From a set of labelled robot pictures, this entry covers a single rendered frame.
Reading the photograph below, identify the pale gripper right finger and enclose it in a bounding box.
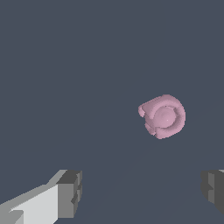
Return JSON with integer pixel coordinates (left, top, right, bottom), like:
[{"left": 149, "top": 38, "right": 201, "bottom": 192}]
[{"left": 199, "top": 168, "right": 224, "bottom": 216}]

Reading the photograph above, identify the pink round object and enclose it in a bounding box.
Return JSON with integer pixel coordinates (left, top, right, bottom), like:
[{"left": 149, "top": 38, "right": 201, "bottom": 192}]
[{"left": 137, "top": 94, "right": 186, "bottom": 140}]

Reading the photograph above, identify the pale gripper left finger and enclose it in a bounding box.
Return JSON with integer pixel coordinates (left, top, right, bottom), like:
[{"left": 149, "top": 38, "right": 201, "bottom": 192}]
[{"left": 0, "top": 169, "right": 83, "bottom": 224}]

